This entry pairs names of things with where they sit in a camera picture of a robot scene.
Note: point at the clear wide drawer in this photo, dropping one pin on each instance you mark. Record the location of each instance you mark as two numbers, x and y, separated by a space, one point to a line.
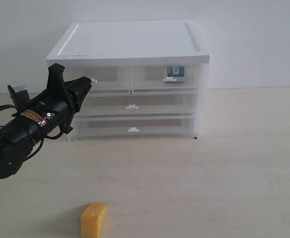
88 128
133 104

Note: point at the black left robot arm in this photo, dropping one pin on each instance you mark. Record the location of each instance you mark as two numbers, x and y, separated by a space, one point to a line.
17 149

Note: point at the clear bottom wide drawer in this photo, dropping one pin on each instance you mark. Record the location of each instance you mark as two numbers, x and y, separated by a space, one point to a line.
88 128

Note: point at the left wrist camera grey black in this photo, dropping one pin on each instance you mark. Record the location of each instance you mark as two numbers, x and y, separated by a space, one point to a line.
19 96

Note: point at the yellow cheese wedge block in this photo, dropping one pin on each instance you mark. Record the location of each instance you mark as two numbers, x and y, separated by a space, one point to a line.
91 220

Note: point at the white plastic drawer cabinet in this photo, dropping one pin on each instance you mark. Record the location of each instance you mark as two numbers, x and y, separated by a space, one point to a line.
144 43

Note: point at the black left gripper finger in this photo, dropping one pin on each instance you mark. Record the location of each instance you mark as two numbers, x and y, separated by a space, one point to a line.
78 90
55 78

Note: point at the white pill bottle blue label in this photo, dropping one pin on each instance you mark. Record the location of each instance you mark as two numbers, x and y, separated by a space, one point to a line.
175 74

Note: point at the clear middle wide drawer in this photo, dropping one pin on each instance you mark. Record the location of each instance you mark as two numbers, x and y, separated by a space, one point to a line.
133 104

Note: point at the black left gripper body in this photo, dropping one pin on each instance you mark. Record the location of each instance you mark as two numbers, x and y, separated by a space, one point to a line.
45 112

